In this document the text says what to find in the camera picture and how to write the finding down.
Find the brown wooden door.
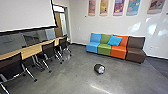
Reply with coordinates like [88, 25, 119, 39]
[54, 12, 64, 38]

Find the long wooden table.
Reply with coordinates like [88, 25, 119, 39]
[0, 36, 71, 62]

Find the cyan cushion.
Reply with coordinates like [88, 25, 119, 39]
[107, 35, 123, 47]

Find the black trash bag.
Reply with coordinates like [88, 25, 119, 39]
[93, 63, 107, 75]

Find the brown sofa seat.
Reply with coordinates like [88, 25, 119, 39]
[125, 36, 147, 64]

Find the green sofa seat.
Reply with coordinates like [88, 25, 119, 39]
[97, 33, 113, 57]

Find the orange pink wall poster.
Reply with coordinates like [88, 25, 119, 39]
[88, 0, 97, 17]

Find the yellow wall poster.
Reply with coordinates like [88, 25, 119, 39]
[99, 0, 110, 17]

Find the orange sofa seat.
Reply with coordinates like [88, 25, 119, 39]
[110, 35, 130, 61]

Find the blue sofa seat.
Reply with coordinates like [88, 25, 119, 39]
[85, 32, 102, 54]

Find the white projection screen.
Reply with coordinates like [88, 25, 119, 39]
[0, 0, 58, 33]

